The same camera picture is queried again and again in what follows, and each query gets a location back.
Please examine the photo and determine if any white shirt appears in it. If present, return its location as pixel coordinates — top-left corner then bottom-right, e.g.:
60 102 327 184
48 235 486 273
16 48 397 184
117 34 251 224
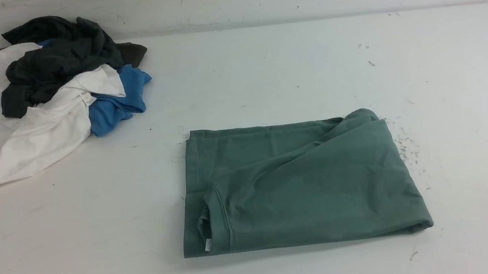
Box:
0 42 125 185

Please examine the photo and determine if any blue shirt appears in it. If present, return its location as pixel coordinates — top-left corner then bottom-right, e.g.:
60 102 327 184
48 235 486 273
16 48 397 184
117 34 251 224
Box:
0 43 152 144

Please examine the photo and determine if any green long sleeve shirt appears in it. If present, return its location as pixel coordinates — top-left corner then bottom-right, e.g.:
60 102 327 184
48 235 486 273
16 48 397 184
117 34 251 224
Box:
183 109 434 258

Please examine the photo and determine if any dark grey shirt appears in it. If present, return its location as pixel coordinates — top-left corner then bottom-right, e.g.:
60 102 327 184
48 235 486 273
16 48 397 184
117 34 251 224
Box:
0 15 126 119

